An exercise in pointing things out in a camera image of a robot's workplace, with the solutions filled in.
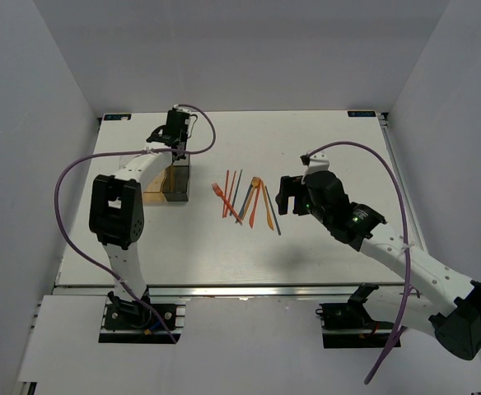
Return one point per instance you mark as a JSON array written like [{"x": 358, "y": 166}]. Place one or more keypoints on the left blue corner label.
[{"x": 117, "y": 117}]

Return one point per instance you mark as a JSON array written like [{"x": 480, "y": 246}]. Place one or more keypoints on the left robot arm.
[{"x": 117, "y": 200}]

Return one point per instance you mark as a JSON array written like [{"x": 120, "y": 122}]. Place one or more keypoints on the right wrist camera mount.
[{"x": 314, "y": 162}]

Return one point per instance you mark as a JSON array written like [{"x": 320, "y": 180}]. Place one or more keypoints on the clear plastic container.
[{"x": 124, "y": 160}]

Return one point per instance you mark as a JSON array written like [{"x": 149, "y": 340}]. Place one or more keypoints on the red-orange fork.
[{"x": 229, "y": 207}]

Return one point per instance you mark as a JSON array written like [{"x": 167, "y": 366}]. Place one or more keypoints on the red-orange knife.
[{"x": 256, "y": 188}]

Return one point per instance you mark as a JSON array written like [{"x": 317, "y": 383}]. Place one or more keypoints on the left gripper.
[{"x": 185, "y": 138}]

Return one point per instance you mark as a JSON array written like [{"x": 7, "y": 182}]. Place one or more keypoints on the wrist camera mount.
[
  {"x": 314, "y": 162},
  {"x": 182, "y": 110}
]

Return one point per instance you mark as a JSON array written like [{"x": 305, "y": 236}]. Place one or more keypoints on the orange plastic container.
[{"x": 155, "y": 193}]

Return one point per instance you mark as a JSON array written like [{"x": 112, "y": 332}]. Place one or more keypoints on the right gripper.
[{"x": 291, "y": 187}]

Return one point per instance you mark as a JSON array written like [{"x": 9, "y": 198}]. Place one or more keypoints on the dark grey plastic container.
[{"x": 176, "y": 182}]

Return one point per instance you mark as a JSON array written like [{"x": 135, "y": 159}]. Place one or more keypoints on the blue corner label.
[
  {"x": 117, "y": 117},
  {"x": 361, "y": 114}
]

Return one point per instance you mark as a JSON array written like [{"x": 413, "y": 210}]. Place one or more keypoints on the dark teal chopstick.
[{"x": 237, "y": 187}]

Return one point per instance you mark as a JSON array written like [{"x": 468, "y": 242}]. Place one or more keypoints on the right blue corner label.
[{"x": 361, "y": 114}]

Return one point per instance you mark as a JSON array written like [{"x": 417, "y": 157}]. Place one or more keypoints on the orange spoon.
[{"x": 248, "y": 204}]

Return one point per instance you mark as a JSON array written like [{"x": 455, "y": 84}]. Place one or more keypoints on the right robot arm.
[{"x": 451, "y": 307}]

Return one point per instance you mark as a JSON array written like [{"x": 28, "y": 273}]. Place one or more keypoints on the blue-grey chopstick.
[{"x": 275, "y": 219}]

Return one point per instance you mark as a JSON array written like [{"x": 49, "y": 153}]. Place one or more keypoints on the blue plastic knife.
[{"x": 243, "y": 206}]

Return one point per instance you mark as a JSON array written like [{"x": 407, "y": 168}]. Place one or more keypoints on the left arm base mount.
[{"x": 126, "y": 322}]

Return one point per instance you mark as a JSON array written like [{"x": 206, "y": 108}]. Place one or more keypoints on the orange knife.
[{"x": 269, "y": 217}]

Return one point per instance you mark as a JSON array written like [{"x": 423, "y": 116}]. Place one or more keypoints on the red chopstick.
[
  {"x": 230, "y": 193},
  {"x": 225, "y": 193}
]

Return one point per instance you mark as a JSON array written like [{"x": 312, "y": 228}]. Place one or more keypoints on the aluminium table rail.
[{"x": 227, "y": 291}]

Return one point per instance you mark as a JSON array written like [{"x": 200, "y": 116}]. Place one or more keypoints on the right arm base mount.
[{"x": 347, "y": 325}]

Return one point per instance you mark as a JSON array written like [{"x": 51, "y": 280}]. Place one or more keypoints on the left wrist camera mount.
[{"x": 182, "y": 110}]

